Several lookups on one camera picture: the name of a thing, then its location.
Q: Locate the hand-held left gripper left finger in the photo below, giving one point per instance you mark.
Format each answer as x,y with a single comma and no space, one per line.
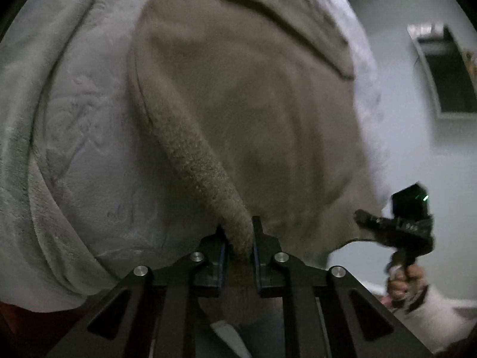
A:
220,268

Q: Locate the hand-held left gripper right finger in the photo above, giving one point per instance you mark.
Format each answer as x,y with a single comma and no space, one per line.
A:
257,268

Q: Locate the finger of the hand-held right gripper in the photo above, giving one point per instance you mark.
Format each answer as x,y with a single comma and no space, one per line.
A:
369,219

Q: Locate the olive knit sweater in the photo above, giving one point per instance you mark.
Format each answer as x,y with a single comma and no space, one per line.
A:
242,100

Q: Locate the person's right forearm white sleeve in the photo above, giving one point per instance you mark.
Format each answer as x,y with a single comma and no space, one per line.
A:
443,317

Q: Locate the person's right hand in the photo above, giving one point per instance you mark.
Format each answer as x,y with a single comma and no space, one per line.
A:
404,283

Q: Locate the grey fleece blanket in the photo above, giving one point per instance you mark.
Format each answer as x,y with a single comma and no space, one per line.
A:
74,138

